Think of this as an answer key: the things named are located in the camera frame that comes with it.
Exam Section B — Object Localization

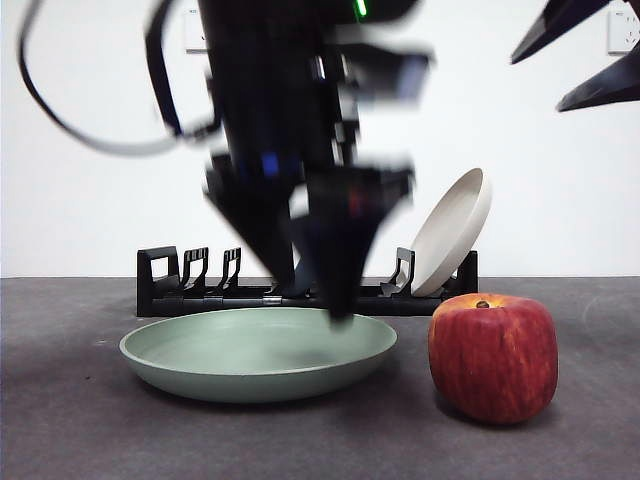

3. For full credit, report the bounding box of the green plate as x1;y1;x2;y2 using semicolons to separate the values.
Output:
118;307;399;404

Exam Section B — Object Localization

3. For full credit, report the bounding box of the red apple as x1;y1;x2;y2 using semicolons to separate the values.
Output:
428;293;559;426

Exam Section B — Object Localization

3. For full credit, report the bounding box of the beige plate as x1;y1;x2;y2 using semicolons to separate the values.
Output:
409;167;494;297

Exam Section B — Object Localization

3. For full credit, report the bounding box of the black plate rack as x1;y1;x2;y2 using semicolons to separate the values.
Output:
136;245;479;318

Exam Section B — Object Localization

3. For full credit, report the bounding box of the white wall socket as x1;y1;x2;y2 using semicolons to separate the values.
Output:
182;7;209;54
606;9;640;55

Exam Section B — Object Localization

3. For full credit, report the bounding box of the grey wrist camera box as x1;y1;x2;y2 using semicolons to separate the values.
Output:
349;47;435;102

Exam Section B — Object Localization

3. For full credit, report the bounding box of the black cable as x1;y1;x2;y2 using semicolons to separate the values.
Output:
144;0;185;137
18;0;224;157

